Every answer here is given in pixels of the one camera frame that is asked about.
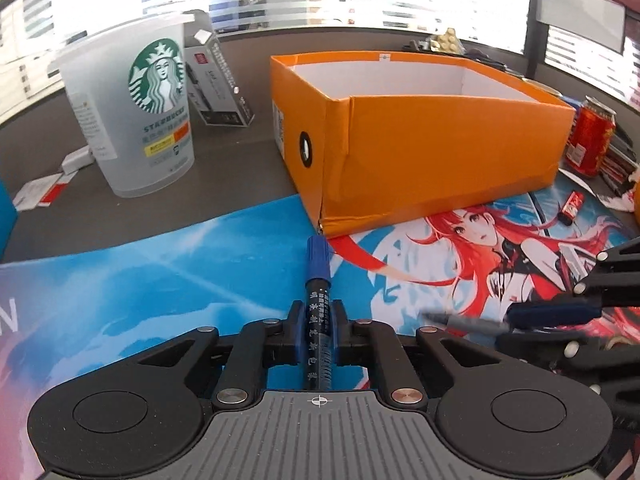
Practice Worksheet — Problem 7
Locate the yellow toy brick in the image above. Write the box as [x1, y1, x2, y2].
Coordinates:
[428, 27, 464, 55]

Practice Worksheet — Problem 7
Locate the Starbucks plastic cup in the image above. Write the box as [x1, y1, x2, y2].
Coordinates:
[50, 13, 194, 198]

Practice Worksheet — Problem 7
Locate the anime desk mat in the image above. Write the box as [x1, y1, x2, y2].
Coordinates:
[0, 169, 640, 480]

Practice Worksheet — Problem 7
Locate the blue cap marker pen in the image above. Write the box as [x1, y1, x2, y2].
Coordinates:
[303, 234, 333, 391]

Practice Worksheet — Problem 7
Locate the white round coaster card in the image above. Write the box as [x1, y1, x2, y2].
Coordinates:
[559, 168, 603, 198]

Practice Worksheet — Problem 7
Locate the beige paper cup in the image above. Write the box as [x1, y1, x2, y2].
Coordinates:
[521, 77, 563, 99]

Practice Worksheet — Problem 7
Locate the black mesh organizer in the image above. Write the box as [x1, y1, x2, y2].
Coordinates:
[401, 40, 515, 75]

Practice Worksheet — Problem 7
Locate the small white box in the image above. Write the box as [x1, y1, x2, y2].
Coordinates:
[61, 145, 94, 174]

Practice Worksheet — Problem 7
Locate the blue paper bag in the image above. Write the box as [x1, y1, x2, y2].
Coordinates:
[0, 182, 17, 259]

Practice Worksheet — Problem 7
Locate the grey black marker pen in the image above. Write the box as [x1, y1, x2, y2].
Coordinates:
[421, 312, 512, 337]

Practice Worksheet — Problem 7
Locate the small grey product box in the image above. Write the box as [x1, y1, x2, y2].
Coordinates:
[183, 10, 254, 127]

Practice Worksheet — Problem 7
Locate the red white paper card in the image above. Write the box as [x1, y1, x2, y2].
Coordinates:
[13, 171, 77, 212]

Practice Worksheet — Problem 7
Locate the red drink can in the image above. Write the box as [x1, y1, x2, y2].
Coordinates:
[565, 96, 616, 178]

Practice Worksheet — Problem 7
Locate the orange cardboard box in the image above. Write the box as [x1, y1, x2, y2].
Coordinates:
[270, 51, 574, 236]

